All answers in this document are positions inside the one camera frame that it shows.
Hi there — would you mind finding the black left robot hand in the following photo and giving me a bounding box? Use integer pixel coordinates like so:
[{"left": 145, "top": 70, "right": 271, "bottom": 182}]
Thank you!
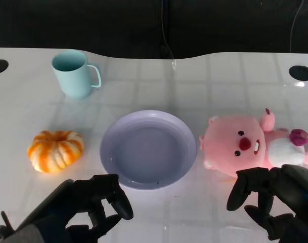
[{"left": 17, "top": 173, "right": 134, "bottom": 243}]

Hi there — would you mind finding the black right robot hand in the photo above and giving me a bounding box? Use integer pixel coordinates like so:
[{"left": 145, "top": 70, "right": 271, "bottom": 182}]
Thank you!
[{"left": 226, "top": 164, "right": 308, "bottom": 243}]

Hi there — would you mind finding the pink plush doll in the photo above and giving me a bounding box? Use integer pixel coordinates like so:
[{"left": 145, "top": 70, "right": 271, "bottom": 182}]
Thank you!
[{"left": 199, "top": 108, "right": 308, "bottom": 182}]

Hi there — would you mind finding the purple round plate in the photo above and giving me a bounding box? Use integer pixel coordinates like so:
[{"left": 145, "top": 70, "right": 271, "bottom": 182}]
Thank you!
[{"left": 100, "top": 110, "right": 197, "bottom": 190}]

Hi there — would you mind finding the orange white striped pumpkin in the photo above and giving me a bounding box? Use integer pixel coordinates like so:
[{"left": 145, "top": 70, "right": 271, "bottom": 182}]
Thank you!
[{"left": 26, "top": 130, "right": 84, "bottom": 174}]

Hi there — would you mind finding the left robot arm grey sleeve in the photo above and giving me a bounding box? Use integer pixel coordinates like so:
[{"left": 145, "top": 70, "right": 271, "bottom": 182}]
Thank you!
[{"left": 0, "top": 221, "right": 43, "bottom": 243}]

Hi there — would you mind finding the light blue mug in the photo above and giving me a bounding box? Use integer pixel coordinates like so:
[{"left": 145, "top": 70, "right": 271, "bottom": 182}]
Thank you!
[{"left": 51, "top": 50, "right": 102, "bottom": 100}]

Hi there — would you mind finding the black backdrop cloth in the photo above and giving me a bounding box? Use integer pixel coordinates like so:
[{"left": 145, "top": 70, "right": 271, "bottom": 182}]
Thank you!
[{"left": 0, "top": 0, "right": 308, "bottom": 60}]

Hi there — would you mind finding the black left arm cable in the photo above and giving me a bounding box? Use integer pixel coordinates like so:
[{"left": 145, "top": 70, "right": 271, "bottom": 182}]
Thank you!
[{"left": 1, "top": 210, "right": 14, "bottom": 231}]

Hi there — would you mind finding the thin grey hanging cable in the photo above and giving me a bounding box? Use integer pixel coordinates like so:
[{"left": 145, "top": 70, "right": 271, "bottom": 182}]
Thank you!
[{"left": 290, "top": 0, "right": 306, "bottom": 53}]

